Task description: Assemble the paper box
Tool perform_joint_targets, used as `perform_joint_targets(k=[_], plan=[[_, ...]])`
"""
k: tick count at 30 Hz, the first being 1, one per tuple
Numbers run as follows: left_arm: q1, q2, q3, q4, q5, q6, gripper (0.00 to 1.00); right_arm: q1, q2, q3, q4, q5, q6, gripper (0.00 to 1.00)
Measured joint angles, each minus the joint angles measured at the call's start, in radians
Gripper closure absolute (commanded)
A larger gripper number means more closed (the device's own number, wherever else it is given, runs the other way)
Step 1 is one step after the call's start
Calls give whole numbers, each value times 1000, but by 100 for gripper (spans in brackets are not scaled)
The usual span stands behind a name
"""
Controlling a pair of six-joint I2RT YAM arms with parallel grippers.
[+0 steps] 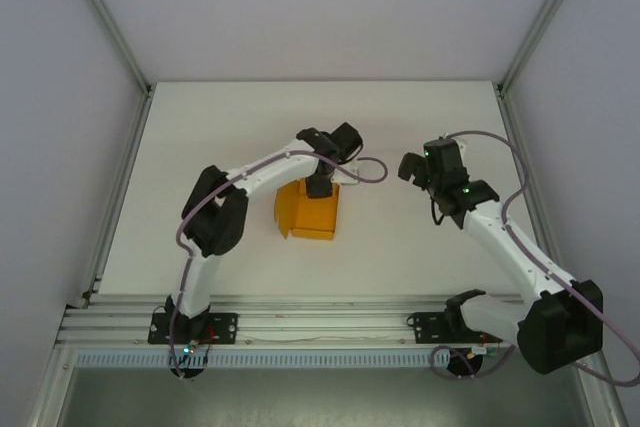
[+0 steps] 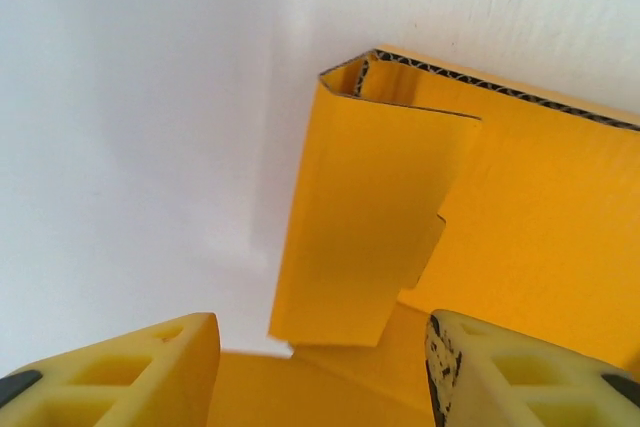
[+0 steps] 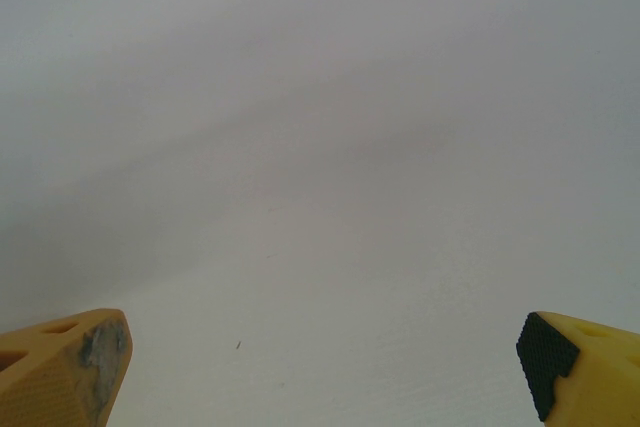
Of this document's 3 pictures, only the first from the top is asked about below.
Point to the yellow paper box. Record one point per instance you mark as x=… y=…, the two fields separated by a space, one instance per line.
x=315 y=219

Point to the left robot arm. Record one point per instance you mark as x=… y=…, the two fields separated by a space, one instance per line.
x=215 y=217

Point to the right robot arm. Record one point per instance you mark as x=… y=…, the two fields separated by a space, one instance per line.
x=555 y=332

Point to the grey metal panel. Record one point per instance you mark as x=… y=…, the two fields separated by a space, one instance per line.
x=320 y=397

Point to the aluminium side rail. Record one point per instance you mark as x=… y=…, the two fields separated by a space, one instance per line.
x=540 y=197
x=116 y=197

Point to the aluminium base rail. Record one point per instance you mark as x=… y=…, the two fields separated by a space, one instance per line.
x=325 y=319

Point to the aluminium frame post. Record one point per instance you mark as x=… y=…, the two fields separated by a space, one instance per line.
x=542 y=17
x=107 y=17

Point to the aluminium frame bar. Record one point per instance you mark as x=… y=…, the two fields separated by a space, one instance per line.
x=602 y=397
x=50 y=387

